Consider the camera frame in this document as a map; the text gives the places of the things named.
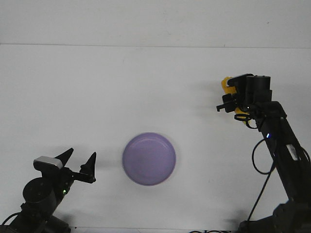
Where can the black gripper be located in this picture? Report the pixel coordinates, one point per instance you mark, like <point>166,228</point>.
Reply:
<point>63,179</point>
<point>257,89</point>

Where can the yellow corn cob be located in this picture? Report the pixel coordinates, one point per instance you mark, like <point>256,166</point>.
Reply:
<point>233,95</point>

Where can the purple round plate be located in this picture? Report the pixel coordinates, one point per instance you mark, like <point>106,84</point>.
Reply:
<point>149,159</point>

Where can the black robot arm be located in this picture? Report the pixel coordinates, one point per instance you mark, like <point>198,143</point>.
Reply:
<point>42,195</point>
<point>293,165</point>

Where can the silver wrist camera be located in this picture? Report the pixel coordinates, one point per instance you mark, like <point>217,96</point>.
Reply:
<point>43,163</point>

